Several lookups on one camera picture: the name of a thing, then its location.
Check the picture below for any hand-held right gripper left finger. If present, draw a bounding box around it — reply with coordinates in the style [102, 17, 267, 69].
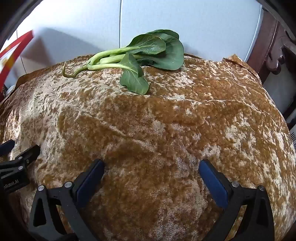
[28, 159, 105, 241]

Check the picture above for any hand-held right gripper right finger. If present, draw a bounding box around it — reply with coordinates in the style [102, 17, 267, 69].
[198, 159, 275, 241]

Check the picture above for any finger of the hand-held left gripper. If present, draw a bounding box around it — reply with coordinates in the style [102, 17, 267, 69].
[0, 140, 15, 158]
[0, 145, 41, 179]

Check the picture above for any brown velvet cloth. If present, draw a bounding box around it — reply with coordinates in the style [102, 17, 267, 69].
[0, 54, 296, 241]

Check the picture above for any white vented appliance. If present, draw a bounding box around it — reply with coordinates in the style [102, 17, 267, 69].
[287, 123, 296, 150]

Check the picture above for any red striped board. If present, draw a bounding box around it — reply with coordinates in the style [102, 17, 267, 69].
[0, 30, 35, 98]

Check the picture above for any green bok choy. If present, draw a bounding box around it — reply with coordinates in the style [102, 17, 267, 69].
[62, 29, 185, 95]

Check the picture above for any dark carved wooden furniture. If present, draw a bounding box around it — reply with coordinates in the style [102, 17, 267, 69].
[246, 14, 296, 121]

